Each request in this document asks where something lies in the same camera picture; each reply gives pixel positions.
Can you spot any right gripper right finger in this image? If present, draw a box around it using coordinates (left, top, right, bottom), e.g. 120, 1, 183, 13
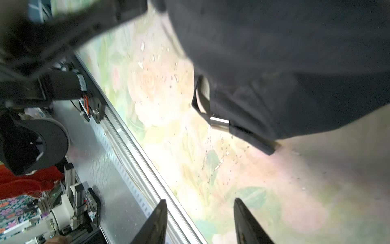
234, 198, 274, 244

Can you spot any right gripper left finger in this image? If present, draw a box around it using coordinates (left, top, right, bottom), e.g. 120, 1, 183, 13
131, 199, 168, 244

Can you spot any black cap front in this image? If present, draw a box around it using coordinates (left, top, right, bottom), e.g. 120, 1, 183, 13
153, 1, 390, 155

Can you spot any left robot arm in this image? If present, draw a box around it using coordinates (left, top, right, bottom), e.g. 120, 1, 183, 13
1, 1, 148, 108

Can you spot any aluminium front rail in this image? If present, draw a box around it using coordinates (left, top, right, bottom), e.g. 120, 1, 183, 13
53, 55, 206, 244

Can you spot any person in red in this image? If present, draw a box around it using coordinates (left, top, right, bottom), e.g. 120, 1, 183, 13
1, 109, 70, 200

